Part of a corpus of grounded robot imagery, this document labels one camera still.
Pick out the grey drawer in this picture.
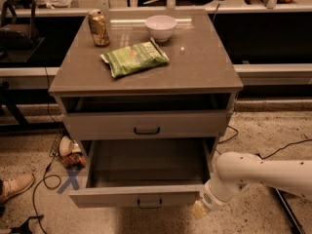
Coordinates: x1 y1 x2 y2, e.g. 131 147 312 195
70 137 214 209
62 110 230 140

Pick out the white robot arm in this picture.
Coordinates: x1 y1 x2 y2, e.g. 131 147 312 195
192 152 312 219

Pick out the grey drawer cabinet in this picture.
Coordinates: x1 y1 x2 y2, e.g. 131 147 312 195
48 9 244 154

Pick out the black metal stand leg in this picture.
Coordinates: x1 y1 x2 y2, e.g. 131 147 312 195
272 189 312 234

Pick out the blue tape cross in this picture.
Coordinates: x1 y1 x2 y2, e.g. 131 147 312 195
58 167 82 194

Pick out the green chip bag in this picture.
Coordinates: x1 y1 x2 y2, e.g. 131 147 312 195
100 38 169 78

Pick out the white bowl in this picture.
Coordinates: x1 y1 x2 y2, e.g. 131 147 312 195
144 15 176 42

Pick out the tan shoe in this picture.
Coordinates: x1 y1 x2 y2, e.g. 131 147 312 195
0 174 35 204

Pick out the gold soda can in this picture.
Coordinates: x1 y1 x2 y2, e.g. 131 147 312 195
88 10 110 47

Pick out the black chair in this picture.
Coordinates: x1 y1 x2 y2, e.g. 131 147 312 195
0 0 44 63

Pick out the black floor cable right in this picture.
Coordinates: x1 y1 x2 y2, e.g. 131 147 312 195
215 125 312 161

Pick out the black floor cable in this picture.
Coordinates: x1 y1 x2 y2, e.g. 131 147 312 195
31 67 62 234
215 125 312 161

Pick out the wire basket with items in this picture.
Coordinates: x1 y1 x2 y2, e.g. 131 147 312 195
49 128 87 168

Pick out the black floor cable left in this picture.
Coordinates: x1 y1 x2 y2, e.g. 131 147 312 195
31 67 62 234

